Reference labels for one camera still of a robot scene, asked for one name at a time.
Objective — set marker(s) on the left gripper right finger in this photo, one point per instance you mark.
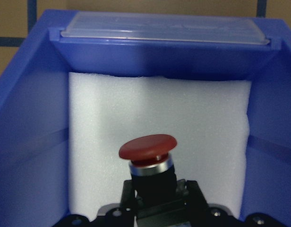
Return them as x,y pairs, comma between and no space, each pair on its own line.
196,201

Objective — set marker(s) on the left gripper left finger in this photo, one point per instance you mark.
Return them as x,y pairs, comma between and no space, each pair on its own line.
128,198

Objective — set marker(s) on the red push button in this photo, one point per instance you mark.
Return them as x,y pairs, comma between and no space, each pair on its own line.
152,173

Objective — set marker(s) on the white foam pad left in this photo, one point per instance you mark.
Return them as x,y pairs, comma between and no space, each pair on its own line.
207,118

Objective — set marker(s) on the blue bin left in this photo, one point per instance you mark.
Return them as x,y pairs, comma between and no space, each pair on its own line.
34,98

